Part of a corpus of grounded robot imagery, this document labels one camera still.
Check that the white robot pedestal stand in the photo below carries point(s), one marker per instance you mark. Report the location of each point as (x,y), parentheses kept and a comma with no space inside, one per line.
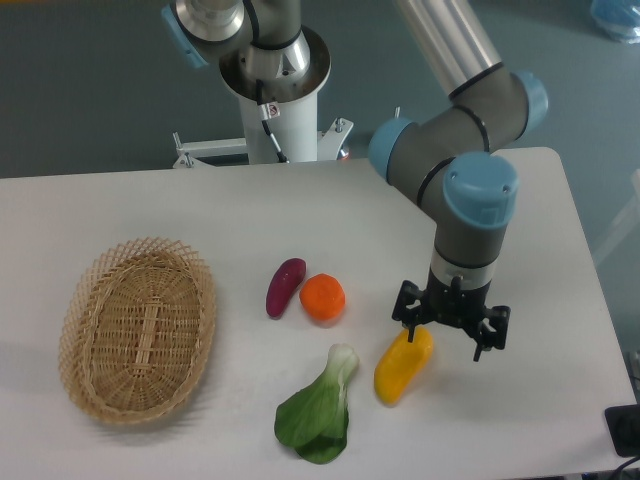
(277,93)

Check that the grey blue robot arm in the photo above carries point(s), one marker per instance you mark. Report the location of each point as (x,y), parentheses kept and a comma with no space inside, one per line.
(448,167)

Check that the blue plastic bag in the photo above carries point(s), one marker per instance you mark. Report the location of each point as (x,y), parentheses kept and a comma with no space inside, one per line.
(618,18)

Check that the yellow mango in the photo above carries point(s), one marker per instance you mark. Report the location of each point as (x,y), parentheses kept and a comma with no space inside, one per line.
(400,363)

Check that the woven wicker basket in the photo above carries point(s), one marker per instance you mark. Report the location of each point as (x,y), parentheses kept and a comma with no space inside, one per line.
(138,331)

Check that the purple eggplant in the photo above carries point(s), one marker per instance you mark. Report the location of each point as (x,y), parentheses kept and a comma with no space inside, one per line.
(283,285)

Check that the orange round fruit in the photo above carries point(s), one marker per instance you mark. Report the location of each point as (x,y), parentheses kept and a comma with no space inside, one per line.
(322,297)

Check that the black device at edge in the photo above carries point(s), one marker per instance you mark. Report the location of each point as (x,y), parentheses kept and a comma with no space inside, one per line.
(623,427)

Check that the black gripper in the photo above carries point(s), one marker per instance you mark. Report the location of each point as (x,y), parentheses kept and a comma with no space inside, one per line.
(455,296)

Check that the green bok choy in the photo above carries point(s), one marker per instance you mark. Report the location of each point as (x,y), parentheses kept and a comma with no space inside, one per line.
(314,421)

